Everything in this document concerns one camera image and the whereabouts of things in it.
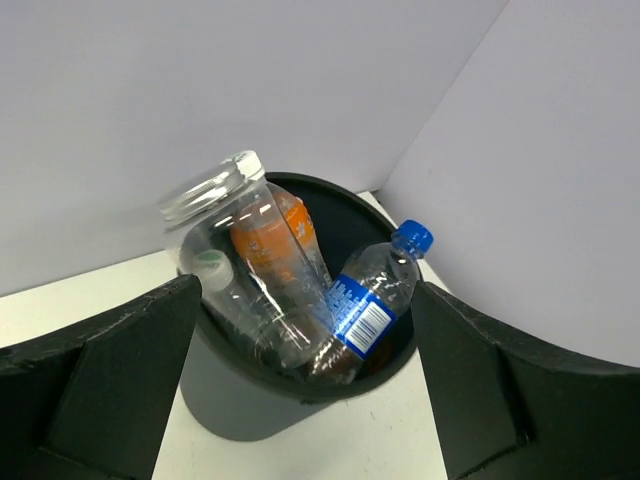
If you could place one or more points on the green label clear bottle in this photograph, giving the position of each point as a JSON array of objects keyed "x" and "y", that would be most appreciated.
[{"x": 214, "y": 270}]

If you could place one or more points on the Pepsi label clear bottle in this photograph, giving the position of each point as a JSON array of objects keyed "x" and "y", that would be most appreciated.
[{"x": 373, "y": 290}]

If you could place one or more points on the orange label juice bottle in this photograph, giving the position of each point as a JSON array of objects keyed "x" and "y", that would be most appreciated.
[{"x": 274, "y": 236}]

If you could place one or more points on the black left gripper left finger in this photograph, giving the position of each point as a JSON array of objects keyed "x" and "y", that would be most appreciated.
[{"x": 92, "y": 400}]

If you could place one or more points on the clear plastic bottle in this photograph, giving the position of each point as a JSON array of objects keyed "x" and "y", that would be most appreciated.
[{"x": 197, "y": 216}]

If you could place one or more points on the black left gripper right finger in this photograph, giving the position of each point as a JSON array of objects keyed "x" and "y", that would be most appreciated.
[{"x": 508, "y": 405}]

